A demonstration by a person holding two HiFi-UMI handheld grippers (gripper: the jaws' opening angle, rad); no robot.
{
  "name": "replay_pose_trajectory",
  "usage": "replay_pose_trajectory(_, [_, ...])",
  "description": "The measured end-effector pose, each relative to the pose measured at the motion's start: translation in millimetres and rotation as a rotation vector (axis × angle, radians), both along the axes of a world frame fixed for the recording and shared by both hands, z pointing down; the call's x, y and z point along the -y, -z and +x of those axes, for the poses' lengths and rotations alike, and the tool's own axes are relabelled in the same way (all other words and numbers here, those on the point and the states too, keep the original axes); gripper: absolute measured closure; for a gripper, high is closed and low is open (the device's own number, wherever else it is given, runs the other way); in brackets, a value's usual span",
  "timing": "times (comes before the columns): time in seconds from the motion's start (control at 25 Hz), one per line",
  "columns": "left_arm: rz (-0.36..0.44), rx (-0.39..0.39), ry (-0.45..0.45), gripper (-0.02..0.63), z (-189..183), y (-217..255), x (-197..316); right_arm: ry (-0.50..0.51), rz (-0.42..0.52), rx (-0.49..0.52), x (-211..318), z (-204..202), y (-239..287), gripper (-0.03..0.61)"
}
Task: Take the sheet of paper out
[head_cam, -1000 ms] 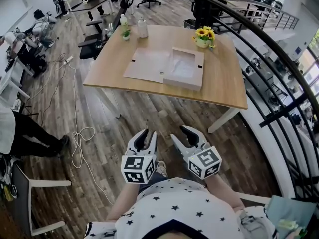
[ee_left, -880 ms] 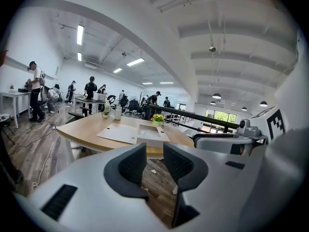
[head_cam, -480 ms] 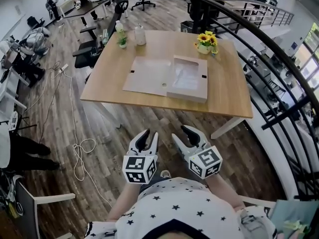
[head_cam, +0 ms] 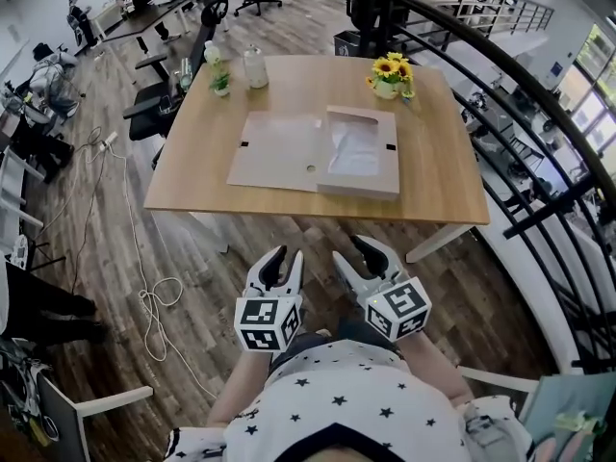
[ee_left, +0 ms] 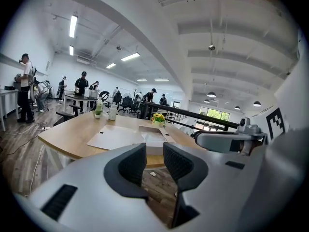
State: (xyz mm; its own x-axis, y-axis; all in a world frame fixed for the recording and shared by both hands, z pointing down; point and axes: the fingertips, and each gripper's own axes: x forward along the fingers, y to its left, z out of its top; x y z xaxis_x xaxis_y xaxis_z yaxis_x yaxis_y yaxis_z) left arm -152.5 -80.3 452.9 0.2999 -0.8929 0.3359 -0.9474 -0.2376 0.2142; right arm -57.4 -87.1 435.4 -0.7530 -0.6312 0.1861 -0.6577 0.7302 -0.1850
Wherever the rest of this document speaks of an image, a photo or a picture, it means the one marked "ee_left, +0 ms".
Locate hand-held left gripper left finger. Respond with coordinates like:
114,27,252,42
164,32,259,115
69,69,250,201
14,143,174,232

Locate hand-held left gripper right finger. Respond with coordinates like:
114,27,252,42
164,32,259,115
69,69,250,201
163,127,302,232

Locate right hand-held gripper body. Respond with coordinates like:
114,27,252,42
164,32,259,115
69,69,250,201
237,58,306,156

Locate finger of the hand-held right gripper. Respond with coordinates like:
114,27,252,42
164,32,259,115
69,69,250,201
194,130,242,154

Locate beige cardboard folding board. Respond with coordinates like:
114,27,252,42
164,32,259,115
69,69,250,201
86,124,177,156

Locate black metal railing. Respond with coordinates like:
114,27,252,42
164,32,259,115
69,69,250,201
144,101,240,133

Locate potted sunflowers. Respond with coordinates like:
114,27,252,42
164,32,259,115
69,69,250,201
151,113,167,128

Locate wooden table with white legs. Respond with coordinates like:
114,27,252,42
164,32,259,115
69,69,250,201
38,110,208,176

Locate dark desk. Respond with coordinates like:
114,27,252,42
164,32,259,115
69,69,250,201
63,93,98,117

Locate ceiling tube lights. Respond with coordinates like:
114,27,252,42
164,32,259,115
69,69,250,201
69,14,170,82

